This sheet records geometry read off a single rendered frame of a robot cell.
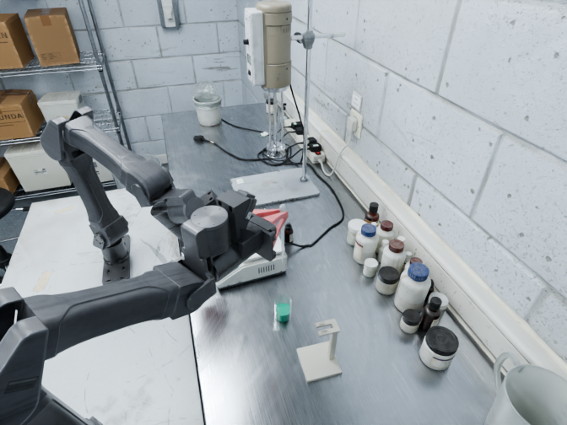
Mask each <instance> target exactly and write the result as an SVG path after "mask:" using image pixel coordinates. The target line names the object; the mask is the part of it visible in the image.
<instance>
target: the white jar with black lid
mask: <svg viewBox="0 0 567 425"><path fill-rule="evenodd" d="M458 347H459V341H458V338H457V336H456V334H455V333H454V332H453V331H451V330H449V329H448V328H446V327H444V326H439V325H437V326H432V327H430V328H429V329H428V331H427V333H426V336H425V337H424V341H423V343H422V346H421V348H420V350H419V356H420V358H421V360H422V361H423V363H424V364H425V365H426V366H428V367H429V368H431V369H434V370H439V371H441V370H445V369H448V368H449V366H450V365H451V362H452V359H453V358H454V357H455V355H456V350H457V348H458Z"/></svg>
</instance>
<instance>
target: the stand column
mask: <svg viewBox="0 0 567 425"><path fill-rule="evenodd" d="M312 18H313V0H308V18H307V30H312ZM310 77H311V50H307V49H306V66H305V113H304V138H303V162H302V177H300V181H301V182H306V181H307V177H306V158H307V138H308V117H309V98H310Z"/></svg>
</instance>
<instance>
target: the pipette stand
mask: <svg viewBox="0 0 567 425"><path fill-rule="evenodd" d="M314 325H315V327H316V328H320V327H323V326H328V325H331V328H330V329H325V330H322V331H318V332H317V333H318V336H326V335H330V339H329V342H322V343H318V344H315V345H311V346H308V347H301V348H297V353H298V355H299V358H300V363H301V366H302V369H303V371H304V374H305V378H306V381H307V383H309V382H312V381H316V380H319V379H325V378H328V377H332V376H335V375H339V374H342V370H341V368H340V365H339V363H338V360H337V358H336V355H335V350H336V344H337V338H338V332H340V329H339V326H338V323H337V322H336V320H335V319H331V320H324V321H320V322H316V323H315V324H314Z"/></svg>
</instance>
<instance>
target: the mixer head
mask: <svg viewBox="0 0 567 425"><path fill-rule="evenodd" d="M244 15H245V30H246V39H245V40H243V43H244V45H246V59H247V74H248V78H249V80H250V81H251V83H252V84H253V85H254V86H261V88H262V89H263V90H265V91H266V92H269V93H280V92H283V91H285V90H286V89H288V88H289V86H290V84H291V69H292V61H291V23H292V5H291V3H289V2H286V1H279V0H269V1H261V2H259V3H258V4H257V5H256V7H255V8H245V12H244Z"/></svg>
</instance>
